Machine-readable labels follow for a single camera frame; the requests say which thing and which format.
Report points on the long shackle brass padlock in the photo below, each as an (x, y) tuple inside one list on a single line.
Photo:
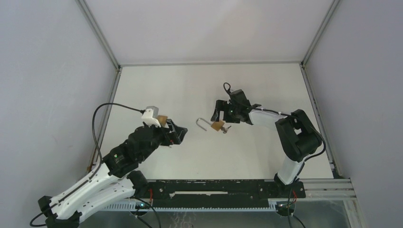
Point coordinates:
[(218, 126)]

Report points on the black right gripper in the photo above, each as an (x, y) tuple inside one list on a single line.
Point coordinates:
[(222, 105)]

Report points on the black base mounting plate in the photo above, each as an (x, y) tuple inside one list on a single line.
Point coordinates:
[(219, 192)]

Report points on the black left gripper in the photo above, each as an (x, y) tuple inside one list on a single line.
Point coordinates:
[(177, 136)]

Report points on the silver key bunch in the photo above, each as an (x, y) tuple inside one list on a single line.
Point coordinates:
[(226, 129)]

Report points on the short shackle brass padlock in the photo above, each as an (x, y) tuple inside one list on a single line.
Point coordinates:
[(162, 120)]

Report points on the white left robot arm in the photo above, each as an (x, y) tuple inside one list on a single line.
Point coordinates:
[(116, 178)]

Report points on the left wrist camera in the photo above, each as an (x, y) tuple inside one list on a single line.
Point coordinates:
[(150, 115)]

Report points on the aluminium frame rails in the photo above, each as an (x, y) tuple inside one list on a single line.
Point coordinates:
[(328, 189)]

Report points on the white slotted cable duct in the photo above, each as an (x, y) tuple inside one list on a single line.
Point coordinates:
[(268, 206)]

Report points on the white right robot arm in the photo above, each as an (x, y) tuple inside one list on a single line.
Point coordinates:
[(299, 139)]

